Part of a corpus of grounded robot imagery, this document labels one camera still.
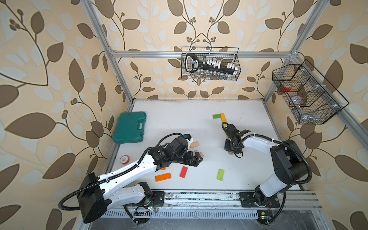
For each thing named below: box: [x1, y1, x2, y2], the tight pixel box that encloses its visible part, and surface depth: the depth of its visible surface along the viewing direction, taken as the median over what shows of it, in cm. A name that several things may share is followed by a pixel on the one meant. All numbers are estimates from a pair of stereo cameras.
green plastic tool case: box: [113, 111, 148, 145], surface depth 103 cm
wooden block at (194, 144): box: [189, 141, 200, 149], surface depth 98 cm
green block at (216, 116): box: [212, 114, 222, 119], surface depth 112 cm
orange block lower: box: [155, 172, 173, 183], surface depth 84 cm
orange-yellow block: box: [219, 113, 227, 123], surface depth 110 cm
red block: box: [179, 166, 189, 179], surface depth 85 cm
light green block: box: [217, 168, 225, 182], surface depth 84 cm
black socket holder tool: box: [184, 53, 239, 76], surface depth 86 cm
